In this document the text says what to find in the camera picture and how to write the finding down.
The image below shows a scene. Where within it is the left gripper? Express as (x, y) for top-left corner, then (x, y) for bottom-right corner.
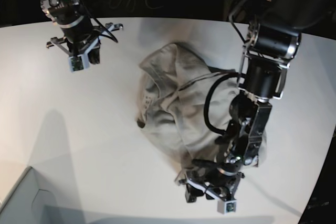
(174, 168), (245, 202)

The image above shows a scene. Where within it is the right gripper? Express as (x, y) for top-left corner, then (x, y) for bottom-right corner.
(46, 23), (123, 65)

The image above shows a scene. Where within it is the grey t-shirt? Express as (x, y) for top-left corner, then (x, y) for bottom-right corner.
(136, 42), (230, 170)

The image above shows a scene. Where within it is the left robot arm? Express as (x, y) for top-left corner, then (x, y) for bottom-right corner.
(178, 0), (333, 211)

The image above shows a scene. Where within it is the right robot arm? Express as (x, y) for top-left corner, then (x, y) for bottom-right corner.
(41, 0), (123, 72)

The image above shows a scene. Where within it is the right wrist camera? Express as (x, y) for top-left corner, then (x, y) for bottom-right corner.
(68, 54), (89, 72)

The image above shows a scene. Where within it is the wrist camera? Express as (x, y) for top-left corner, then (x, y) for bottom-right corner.
(68, 54), (89, 72)
(217, 199), (237, 215)

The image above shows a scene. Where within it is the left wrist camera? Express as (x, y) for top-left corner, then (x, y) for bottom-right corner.
(217, 199), (237, 215)

